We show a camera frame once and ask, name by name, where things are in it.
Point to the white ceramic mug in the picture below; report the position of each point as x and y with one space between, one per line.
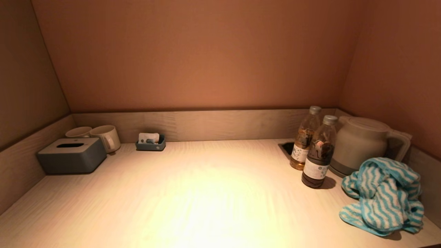
77 132
103 136

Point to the black recessed table socket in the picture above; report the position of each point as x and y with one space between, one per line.
286 148

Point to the white sachets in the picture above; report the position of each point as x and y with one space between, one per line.
148 137

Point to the grey kettle base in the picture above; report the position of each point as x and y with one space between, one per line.
339 169

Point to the blue white striped towel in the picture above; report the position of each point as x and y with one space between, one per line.
379 196

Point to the rear clear water bottle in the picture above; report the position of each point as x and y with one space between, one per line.
303 137

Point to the grey tissue box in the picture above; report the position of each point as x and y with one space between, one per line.
69 158

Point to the clear water bottle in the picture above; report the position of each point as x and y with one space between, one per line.
318 162
303 137

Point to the white electric kettle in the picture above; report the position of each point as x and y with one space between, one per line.
361 144

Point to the small grey sachet tray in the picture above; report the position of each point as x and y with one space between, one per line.
150 147

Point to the front clear water bottle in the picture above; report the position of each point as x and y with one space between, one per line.
318 162

